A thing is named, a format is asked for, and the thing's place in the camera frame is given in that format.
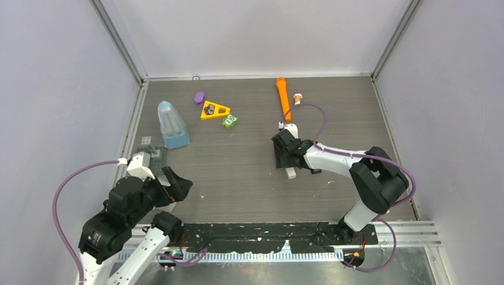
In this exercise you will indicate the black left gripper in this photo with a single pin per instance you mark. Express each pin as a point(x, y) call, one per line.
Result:
point(181, 186)

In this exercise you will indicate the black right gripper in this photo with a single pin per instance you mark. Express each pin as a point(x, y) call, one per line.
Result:
point(280, 161)

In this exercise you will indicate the white rectangular thermometer device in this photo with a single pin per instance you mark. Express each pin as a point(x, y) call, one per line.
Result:
point(291, 173)

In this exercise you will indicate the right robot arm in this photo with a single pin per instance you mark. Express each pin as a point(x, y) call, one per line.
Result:
point(378, 180)

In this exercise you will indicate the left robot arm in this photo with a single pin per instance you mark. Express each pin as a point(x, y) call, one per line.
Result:
point(130, 200)

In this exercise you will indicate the grey lego baseplate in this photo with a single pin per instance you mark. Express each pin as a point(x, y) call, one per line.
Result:
point(157, 158)

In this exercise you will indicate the blue transparent plastic container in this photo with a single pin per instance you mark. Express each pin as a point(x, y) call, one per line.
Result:
point(173, 129)

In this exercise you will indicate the grey lego small plate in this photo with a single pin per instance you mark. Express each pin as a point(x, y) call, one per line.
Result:
point(146, 140)

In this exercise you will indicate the green owl toy block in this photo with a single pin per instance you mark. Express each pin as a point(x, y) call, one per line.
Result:
point(229, 121)

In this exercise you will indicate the yellow triangle shape toy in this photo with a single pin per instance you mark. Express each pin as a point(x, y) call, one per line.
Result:
point(221, 111)

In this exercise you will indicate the purple cylinder toy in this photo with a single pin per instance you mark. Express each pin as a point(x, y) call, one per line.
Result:
point(199, 98)

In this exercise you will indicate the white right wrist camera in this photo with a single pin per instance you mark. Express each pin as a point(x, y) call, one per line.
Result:
point(291, 127)

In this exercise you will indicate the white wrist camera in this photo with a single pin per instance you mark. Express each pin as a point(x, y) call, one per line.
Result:
point(291, 127)
point(138, 165)

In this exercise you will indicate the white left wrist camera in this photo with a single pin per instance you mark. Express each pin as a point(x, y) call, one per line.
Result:
point(138, 165)

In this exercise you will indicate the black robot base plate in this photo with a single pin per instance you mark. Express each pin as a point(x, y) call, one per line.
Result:
point(264, 238)

